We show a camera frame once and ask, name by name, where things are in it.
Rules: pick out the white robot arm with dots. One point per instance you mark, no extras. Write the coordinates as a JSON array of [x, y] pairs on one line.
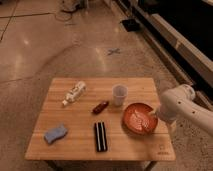
[[180, 101]]

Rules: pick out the white bench rail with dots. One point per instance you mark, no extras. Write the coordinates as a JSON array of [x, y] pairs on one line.
[[197, 60]]

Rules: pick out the blue sponge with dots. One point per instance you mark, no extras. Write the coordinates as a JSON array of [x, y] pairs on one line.
[[54, 134]]

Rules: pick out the grey object with cables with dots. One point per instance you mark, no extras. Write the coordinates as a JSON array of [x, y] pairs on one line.
[[71, 5]]

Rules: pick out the black floor box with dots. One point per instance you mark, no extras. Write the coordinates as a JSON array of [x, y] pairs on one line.
[[130, 25]]

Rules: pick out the clear plastic bottle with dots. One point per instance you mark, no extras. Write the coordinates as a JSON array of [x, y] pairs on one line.
[[74, 93]]

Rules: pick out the wooden table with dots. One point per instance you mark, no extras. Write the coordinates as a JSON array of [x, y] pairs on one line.
[[79, 143]]

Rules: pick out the orange bowl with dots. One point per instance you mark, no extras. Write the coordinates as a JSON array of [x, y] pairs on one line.
[[138, 118]]

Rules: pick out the dark red oblong object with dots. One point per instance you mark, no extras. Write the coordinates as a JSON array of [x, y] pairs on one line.
[[100, 107]]

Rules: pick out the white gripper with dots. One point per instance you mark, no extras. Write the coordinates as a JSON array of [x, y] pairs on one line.
[[164, 113]]

